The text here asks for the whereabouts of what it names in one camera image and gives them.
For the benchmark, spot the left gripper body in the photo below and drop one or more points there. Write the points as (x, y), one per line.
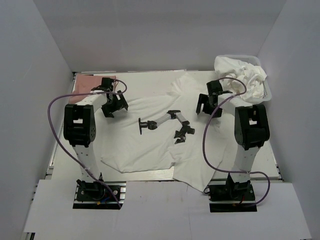
(116, 104)

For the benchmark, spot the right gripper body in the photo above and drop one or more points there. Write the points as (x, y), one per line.
(208, 107)

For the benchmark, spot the white t shirt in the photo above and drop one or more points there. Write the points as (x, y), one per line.
(127, 149)

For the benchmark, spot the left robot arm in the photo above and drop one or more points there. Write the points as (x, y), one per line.
(79, 124)

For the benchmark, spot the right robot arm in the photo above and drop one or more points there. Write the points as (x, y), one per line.
(251, 130)

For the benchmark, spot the crumpled white shirts in basket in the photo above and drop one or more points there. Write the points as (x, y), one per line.
(241, 75)

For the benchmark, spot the folded pink t shirt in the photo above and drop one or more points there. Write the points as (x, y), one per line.
(85, 83)

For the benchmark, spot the white plastic basket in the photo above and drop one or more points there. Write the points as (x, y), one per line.
(260, 82)

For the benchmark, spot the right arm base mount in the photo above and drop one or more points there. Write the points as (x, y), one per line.
(221, 202)

